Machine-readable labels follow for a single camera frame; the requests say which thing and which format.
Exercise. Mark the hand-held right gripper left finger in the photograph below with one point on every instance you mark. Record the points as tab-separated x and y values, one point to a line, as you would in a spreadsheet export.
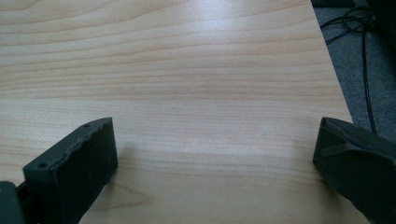
74	174

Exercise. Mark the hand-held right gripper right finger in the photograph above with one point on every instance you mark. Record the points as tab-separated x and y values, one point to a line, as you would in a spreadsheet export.
358	168

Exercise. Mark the dark stand base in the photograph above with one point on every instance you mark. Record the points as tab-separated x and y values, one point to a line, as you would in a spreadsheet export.
333	3

